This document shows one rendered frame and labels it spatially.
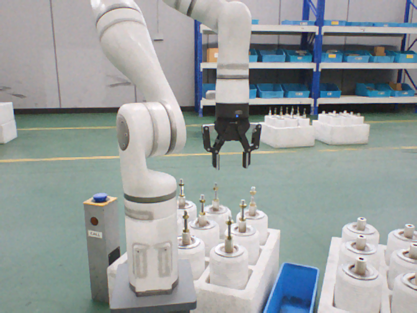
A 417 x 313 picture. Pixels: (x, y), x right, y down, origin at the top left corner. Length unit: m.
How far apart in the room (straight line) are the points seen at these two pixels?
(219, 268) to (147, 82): 0.47
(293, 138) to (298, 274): 2.30
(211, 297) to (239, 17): 0.62
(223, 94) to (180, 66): 5.35
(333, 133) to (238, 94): 2.80
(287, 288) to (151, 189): 0.71
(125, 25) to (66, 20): 5.62
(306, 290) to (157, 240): 0.66
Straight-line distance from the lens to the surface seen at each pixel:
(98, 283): 1.19
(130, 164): 0.59
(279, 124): 3.30
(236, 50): 0.78
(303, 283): 1.17
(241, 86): 0.78
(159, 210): 0.61
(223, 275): 0.90
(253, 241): 1.00
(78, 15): 6.27
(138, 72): 0.66
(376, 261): 0.99
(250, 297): 0.88
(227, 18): 0.77
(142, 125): 0.56
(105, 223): 1.08
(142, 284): 0.67
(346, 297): 0.89
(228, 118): 0.79
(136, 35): 0.68
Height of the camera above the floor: 0.68
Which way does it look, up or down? 14 degrees down
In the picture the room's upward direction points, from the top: straight up
